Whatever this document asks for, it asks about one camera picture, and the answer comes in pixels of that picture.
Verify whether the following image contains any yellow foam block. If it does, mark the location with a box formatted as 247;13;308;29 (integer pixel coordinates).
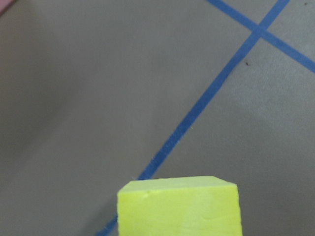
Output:
117;176;243;236

